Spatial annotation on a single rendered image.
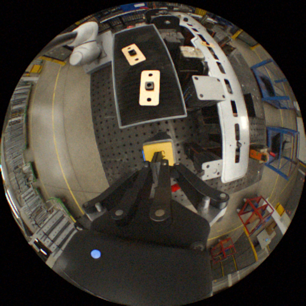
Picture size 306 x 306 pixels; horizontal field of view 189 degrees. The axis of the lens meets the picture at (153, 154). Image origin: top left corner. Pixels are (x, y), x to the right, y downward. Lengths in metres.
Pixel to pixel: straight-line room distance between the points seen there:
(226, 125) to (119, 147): 0.65
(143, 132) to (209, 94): 0.50
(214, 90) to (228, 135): 0.21
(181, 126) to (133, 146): 0.34
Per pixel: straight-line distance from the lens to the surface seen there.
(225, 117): 0.45
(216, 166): 0.38
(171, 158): 0.23
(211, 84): 0.32
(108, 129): 0.77
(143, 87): 0.23
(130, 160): 0.74
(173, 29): 0.54
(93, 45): 0.77
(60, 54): 3.33
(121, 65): 0.28
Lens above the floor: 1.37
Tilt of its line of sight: 74 degrees down
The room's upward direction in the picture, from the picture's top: 160 degrees counter-clockwise
